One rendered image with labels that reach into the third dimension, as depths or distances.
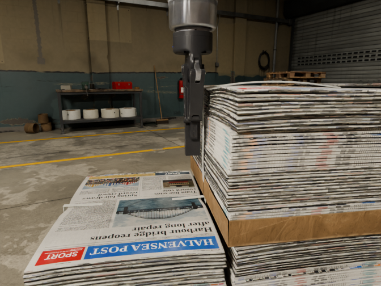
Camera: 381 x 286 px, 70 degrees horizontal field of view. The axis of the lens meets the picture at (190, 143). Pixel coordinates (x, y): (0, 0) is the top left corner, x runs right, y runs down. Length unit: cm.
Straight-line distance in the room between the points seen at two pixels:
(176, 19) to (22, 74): 651
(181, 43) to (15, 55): 655
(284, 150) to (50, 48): 672
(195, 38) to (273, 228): 34
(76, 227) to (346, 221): 44
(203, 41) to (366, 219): 39
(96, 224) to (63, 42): 658
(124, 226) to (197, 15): 38
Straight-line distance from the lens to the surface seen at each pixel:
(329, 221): 47
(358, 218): 50
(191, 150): 55
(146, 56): 730
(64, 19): 707
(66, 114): 640
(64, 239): 50
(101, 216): 55
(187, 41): 51
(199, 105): 50
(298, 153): 41
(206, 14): 52
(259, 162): 39
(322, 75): 761
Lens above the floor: 107
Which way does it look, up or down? 13 degrees down
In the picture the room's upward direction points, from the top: straight up
